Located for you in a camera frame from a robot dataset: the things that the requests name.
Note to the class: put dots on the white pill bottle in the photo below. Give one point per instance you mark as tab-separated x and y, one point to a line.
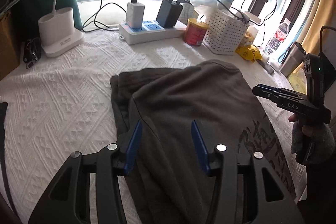
267	64

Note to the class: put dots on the white power strip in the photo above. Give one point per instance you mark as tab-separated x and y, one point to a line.
147	33

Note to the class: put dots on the white textured tablecloth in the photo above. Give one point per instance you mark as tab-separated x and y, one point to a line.
65	98

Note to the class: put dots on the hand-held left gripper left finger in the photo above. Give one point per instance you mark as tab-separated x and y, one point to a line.
134	145

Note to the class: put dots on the black charger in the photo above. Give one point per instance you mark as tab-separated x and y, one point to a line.
168	14

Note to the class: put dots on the clear snack jar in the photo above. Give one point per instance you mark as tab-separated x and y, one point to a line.
249	37

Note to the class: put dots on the white charger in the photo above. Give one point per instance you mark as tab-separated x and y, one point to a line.
135	15

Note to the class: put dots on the red tin can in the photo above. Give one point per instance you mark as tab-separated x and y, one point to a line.
194	35

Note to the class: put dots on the steel tumbler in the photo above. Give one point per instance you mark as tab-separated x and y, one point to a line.
291	61

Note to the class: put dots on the person's right forearm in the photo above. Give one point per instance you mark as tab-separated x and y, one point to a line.
320	192

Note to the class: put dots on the yellow curtain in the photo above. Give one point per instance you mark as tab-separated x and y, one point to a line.
320	16

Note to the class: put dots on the clear water bottle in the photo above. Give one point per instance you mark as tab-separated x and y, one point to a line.
278	37

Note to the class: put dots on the yellow tissue box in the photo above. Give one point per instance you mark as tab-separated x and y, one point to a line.
295	82

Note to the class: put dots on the person's right hand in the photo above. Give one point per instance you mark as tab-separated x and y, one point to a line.
324	142

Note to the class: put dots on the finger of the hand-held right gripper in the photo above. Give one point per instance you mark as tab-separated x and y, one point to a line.
286	100
273	91

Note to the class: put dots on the blue tissue pack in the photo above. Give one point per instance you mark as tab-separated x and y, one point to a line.
204	2

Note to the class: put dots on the dark grey t-shirt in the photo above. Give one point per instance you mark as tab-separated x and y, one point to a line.
178	98

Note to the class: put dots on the yellow snack bag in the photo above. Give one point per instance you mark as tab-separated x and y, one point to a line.
248	52

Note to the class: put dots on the white desk lamp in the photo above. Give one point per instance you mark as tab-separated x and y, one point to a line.
57	27

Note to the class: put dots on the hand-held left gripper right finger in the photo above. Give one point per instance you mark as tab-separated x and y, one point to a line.
199	145

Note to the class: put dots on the white perforated basket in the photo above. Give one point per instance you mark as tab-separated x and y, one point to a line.
223	32

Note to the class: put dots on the cardboard box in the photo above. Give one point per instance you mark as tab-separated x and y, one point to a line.
9	50

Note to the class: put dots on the black binder clip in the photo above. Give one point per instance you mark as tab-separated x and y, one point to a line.
31	52

